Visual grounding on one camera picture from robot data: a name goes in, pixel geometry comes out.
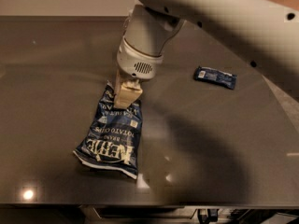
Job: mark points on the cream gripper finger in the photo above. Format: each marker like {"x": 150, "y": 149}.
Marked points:
{"x": 130, "y": 91}
{"x": 117, "y": 87}

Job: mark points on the small blue snack wrapper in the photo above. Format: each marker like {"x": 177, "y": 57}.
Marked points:
{"x": 215, "y": 76}

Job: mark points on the blue kettle chip bag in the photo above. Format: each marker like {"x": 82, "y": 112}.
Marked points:
{"x": 113, "y": 137}

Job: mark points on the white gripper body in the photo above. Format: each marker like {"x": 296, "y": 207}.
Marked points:
{"x": 135, "y": 63}

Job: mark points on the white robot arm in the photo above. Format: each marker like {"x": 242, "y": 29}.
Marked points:
{"x": 259, "y": 31}

